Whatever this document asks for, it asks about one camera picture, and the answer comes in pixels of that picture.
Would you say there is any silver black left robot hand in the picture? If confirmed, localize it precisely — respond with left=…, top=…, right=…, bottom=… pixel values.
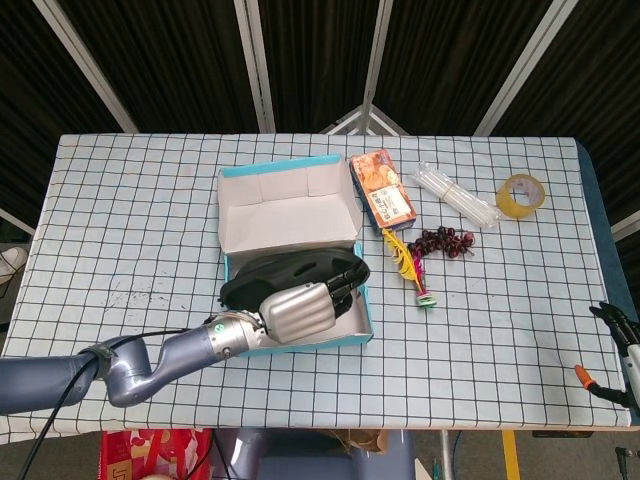
left=257, top=268, right=372, bottom=346

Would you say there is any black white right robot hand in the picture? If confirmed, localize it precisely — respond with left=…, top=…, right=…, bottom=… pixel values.
left=573, top=301, right=640, bottom=407

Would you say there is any light blue cardboard shoe box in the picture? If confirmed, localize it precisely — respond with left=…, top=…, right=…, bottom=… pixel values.
left=217, top=155, right=376, bottom=358

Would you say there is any orange blue snack box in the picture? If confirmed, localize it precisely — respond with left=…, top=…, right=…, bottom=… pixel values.
left=348, top=148, right=418, bottom=234

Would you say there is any red patterned bag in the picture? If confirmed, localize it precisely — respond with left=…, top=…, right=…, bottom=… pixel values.
left=102, top=427, right=214, bottom=480

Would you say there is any black plug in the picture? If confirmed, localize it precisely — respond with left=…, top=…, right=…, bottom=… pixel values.
left=617, top=444, right=640, bottom=471

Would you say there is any colourful feather shuttlecock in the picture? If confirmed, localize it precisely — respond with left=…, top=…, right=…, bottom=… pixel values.
left=382, top=227, right=436, bottom=312

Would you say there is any brown paper bag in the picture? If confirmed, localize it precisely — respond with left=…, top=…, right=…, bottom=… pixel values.
left=327, top=428, right=390, bottom=454

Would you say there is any blue-grey robot torso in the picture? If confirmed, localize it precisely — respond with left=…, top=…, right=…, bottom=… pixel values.
left=213, top=428, right=416, bottom=480

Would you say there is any dark red artificial grape bunch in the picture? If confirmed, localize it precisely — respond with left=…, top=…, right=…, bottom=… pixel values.
left=407, top=225, right=476, bottom=260

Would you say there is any white checkered tablecloth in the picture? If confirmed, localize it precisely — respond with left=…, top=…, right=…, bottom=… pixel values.
left=0, top=132, right=634, bottom=446

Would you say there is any bundle of clear plastic tubes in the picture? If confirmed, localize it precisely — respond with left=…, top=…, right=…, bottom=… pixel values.
left=411, top=160, right=504, bottom=232

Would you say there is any white partition base foot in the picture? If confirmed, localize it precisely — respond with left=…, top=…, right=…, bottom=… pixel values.
left=319, top=103, right=412, bottom=136

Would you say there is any yellow adhesive tape roll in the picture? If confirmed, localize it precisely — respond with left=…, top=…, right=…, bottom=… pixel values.
left=494, top=173, right=547, bottom=221

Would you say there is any grey metal table leg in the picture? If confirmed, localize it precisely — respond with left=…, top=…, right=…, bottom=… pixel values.
left=439, top=429, right=454, bottom=480

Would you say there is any white partition frame rail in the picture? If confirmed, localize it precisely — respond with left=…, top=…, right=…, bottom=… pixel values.
left=609, top=209, right=640, bottom=241
left=0, top=207, right=37, bottom=237

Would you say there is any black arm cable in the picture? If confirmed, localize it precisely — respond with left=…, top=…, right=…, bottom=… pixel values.
left=22, top=327, right=202, bottom=480

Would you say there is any white partition frame post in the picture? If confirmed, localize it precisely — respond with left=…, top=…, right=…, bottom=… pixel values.
left=474, top=0, right=566, bottom=136
left=362, top=0, right=396, bottom=110
left=34, top=0, right=140, bottom=134
left=233, top=0, right=276, bottom=134

